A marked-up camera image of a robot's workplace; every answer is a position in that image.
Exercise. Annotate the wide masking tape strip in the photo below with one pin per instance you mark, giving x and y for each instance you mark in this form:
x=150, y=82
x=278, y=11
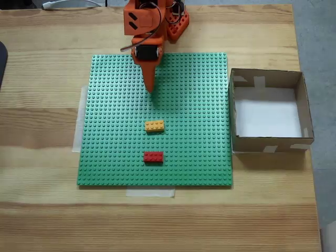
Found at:
x=77, y=131

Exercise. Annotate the open cardboard box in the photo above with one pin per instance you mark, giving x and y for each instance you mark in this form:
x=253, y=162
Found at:
x=249, y=145

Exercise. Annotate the green lego baseplate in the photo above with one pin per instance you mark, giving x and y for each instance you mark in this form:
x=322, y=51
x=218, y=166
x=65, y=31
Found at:
x=118, y=136

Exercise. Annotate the black flat object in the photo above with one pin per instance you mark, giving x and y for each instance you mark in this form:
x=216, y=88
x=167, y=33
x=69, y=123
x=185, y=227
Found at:
x=2, y=63

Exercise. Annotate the yellow lego block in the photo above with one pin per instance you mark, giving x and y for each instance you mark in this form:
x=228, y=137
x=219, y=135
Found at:
x=155, y=126

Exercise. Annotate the red lego block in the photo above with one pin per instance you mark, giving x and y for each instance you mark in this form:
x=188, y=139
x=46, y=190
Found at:
x=153, y=158

